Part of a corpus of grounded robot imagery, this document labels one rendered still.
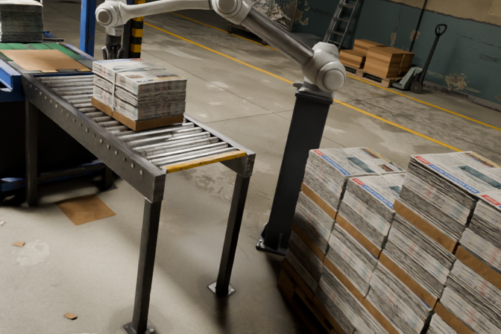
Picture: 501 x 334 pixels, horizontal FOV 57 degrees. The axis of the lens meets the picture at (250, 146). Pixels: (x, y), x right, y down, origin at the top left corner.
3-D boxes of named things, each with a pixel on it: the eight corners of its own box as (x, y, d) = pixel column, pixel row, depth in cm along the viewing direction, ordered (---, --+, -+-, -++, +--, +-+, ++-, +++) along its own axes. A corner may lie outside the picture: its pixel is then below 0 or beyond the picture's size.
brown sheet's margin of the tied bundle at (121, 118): (183, 122, 230) (184, 114, 229) (135, 131, 209) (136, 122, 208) (163, 112, 239) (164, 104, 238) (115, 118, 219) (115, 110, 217)
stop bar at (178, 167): (247, 156, 208) (247, 152, 207) (166, 174, 178) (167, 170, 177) (241, 153, 210) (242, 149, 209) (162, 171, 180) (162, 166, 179)
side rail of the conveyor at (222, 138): (252, 176, 218) (256, 153, 213) (244, 178, 214) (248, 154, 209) (110, 88, 300) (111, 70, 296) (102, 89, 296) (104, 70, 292)
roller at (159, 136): (203, 137, 232) (205, 128, 230) (119, 152, 199) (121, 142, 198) (197, 133, 235) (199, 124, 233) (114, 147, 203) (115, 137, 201)
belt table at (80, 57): (116, 84, 303) (118, 69, 299) (11, 91, 258) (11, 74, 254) (69, 56, 346) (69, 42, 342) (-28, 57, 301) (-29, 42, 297)
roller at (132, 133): (196, 133, 236) (197, 124, 234) (112, 146, 203) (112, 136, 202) (190, 129, 239) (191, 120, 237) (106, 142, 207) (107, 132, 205)
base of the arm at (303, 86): (294, 83, 265) (296, 74, 263) (332, 92, 262) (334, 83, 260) (290, 91, 248) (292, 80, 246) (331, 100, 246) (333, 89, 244)
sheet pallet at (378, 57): (410, 85, 837) (420, 54, 816) (387, 88, 780) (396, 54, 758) (355, 66, 911) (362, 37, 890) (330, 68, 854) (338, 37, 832)
